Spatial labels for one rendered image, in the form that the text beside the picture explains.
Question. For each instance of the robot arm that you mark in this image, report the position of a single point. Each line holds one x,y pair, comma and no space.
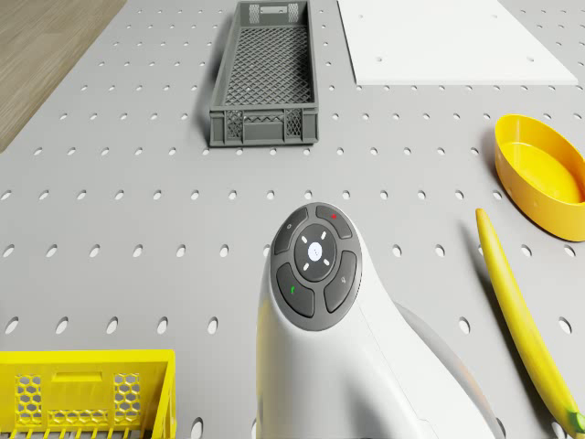
320,347

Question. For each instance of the dark grey basket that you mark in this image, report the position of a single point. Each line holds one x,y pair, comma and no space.
265,68

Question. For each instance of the white board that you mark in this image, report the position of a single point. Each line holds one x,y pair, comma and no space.
448,41

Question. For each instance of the banana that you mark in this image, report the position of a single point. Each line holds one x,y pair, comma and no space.
516,311

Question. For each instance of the yellow bowl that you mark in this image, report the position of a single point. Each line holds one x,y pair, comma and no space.
539,174

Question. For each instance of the yellow basket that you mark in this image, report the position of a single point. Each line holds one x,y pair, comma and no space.
82,361

